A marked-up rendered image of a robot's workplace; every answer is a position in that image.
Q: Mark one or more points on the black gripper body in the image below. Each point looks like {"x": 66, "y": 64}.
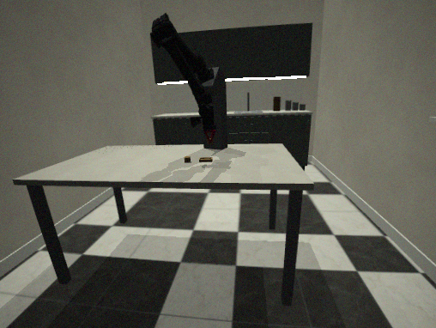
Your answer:
{"x": 211, "y": 125}

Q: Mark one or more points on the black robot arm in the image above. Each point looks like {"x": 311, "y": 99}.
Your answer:
{"x": 188, "y": 63}

